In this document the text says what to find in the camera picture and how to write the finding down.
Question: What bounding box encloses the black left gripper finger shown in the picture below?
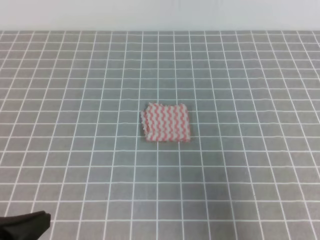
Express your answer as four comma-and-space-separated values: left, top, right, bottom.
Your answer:
0, 210, 51, 240

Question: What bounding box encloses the pink white wavy striped towel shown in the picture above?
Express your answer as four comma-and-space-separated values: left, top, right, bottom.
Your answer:
140, 103, 191, 142

